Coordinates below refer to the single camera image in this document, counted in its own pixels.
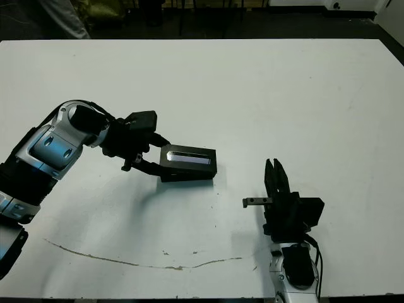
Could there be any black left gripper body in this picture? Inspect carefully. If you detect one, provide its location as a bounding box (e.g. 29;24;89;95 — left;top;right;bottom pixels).
100;118;156;173

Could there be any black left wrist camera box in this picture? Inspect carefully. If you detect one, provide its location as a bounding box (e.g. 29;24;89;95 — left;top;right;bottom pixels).
125;110;158;133

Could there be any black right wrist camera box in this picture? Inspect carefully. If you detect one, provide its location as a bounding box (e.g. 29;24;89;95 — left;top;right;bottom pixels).
299;197;326;234

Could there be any white cabinet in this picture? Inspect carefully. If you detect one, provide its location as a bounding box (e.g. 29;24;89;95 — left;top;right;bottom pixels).
374;0;404;69

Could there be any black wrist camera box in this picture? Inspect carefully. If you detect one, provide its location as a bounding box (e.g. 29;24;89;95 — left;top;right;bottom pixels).
125;110;158;133
299;197;326;234

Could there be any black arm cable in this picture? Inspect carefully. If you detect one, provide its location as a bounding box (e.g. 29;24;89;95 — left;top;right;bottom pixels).
304;236;323;299
75;100;116;124

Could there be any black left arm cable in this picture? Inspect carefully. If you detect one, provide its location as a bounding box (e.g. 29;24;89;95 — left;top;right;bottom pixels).
75;100;116;124

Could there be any yellow green bag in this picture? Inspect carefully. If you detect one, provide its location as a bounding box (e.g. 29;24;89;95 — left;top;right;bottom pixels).
85;0;127;26

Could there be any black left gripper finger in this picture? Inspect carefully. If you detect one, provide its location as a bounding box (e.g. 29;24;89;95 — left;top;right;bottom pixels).
131;159;165;183
148;131;173;150

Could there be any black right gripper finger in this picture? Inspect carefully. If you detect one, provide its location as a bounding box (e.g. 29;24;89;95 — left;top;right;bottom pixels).
264;158;276;203
273;158;292;196

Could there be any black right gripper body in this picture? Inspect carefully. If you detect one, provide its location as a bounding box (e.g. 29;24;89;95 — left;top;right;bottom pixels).
242;191;309;244

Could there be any person in grey trousers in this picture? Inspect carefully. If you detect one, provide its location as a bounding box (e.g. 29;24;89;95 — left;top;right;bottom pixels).
40;0;92;40

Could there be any black box lid with strip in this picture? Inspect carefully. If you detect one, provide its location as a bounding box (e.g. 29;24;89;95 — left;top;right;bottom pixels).
159;144;218;182

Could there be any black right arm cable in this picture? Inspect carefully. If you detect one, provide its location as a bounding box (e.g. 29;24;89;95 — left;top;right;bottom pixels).
304;236;323;299

